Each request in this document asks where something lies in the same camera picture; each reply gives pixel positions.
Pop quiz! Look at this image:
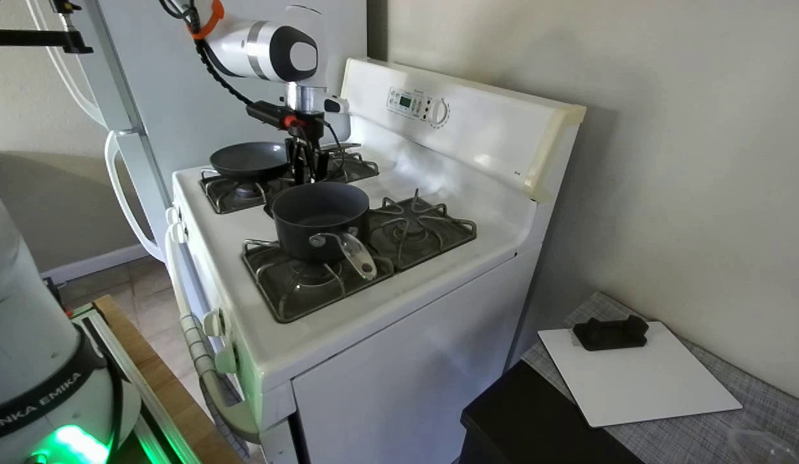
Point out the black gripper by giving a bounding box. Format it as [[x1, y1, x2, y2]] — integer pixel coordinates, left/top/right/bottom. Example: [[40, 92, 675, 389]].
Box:
[[283, 110, 328, 188]]

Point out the dark saucepan with metal handle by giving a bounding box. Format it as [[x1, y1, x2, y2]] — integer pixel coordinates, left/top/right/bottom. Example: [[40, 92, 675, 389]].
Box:
[[269, 177, 381, 282]]

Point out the black burner grate under pot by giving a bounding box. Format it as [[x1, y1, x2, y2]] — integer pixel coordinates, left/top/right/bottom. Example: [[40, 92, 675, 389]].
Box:
[[240, 188, 481, 326]]

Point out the grey frying pan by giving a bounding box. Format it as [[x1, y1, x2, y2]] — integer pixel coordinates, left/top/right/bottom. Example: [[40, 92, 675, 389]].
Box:
[[207, 139, 297, 183]]

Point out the white wrist mounted box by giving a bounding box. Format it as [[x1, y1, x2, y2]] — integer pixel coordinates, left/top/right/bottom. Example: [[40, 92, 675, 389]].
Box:
[[320, 95, 352, 119]]

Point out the black burner grate under pan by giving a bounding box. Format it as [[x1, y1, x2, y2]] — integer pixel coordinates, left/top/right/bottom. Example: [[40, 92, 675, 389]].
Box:
[[199, 143, 381, 215]]

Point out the stove control panel with display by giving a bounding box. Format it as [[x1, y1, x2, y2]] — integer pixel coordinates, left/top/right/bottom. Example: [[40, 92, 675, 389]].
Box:
[[383, 84, 450, 125]]

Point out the grey refrigerator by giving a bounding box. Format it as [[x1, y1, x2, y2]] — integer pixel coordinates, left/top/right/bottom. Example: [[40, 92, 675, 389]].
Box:
[[74, 0, 372, 264]]

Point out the white gas stove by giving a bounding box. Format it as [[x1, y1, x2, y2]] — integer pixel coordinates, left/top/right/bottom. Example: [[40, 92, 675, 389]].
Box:
[[162, 56, 591, 464]]

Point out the wooden board edge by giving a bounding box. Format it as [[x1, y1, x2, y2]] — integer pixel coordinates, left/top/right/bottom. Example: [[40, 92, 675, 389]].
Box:
[[93, 293, 243, 464]]

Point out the black box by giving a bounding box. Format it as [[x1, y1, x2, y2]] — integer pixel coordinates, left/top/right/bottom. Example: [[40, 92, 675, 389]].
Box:
[[458, 357, 647, 464]]

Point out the small black device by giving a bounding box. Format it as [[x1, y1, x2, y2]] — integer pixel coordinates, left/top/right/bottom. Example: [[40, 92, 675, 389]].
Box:
[[573, 311, 653, 353]]

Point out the white flat board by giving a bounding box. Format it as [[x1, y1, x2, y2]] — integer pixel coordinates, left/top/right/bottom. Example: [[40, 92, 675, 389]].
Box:
[[535, 316, 744, 429]]

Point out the grey woven mat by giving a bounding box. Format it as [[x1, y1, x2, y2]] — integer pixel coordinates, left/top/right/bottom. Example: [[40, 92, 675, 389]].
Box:
[[519, 291, 799, 464]]

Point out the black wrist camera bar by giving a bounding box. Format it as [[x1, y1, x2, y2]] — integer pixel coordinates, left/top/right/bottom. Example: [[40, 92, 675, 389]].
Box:
[[245, 98, 301, 134]]

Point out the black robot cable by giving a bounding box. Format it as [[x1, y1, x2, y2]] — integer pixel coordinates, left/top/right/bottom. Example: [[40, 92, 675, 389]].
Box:
[[159, 0, 291, 119]]

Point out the orange cable strap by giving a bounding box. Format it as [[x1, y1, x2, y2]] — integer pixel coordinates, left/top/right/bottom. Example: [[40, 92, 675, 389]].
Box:
[[191, 0, 230, 44]]

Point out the white fridge door handle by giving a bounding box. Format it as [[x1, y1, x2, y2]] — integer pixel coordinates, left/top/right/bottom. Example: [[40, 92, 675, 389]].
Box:
[[101, 125, 173, 264], [24, 0, 113, 132]]

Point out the white oven door handle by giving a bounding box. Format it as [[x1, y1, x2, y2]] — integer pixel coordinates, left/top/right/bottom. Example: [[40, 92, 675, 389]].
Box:
[[162, 206, 248, 406]]

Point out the aluminium frame rail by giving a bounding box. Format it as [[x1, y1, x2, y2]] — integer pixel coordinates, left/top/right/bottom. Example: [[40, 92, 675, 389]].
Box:
[[71, 304, 196, 464]]

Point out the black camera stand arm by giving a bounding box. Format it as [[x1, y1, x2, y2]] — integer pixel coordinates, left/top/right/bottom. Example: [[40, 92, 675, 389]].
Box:
[[0, 0, 95, 56]]

